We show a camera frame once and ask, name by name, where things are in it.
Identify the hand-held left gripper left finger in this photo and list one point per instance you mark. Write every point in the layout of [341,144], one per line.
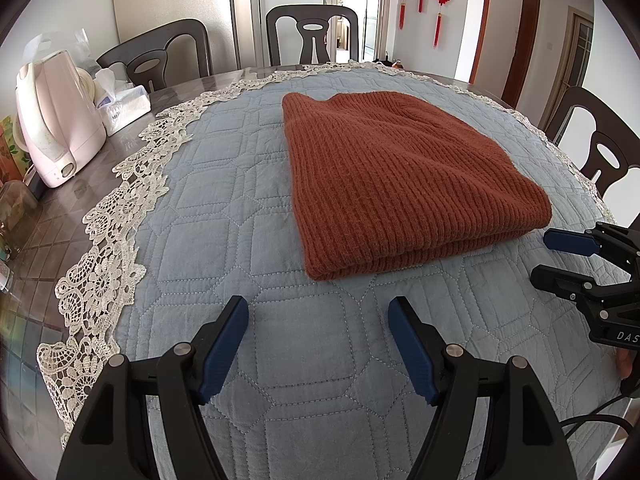
[220,355]

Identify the white round container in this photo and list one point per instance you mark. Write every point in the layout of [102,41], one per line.
[87,85]

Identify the dark wooden chair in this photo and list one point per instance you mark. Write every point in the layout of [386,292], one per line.
[190,35]
[310,10]
[575,110]

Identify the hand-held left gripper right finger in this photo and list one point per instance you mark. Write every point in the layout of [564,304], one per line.
[412,355]

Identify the glass panel door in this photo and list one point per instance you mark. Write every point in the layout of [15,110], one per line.
[577,50]

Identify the pink electric kettle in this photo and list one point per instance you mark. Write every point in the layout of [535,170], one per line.
[55,120]

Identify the glass jar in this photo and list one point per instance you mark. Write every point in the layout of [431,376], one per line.
[17,210]

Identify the small black object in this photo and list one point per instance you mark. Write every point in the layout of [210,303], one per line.
[389,59]

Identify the person's right hand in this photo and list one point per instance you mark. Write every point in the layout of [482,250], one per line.
[624,362]

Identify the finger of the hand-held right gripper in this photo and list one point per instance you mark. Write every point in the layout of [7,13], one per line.
[565,282]
[570,241]

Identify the clear plastic bag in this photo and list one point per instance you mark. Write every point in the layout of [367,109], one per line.
[65,45]

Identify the white tissue pack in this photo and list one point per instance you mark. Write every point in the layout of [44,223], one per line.
[125,110]

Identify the rust knitted sweater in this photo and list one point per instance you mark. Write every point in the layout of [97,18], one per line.
[400,175]

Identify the brown framed door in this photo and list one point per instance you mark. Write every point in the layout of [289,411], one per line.
[531,35]

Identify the colourful printed box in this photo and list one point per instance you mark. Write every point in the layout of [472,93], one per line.
[10,150]

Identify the small black box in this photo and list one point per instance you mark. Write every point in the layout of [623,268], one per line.
[35,182]

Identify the blue quilted lace-trimmed mat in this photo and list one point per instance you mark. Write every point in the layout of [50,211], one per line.
[210,220]

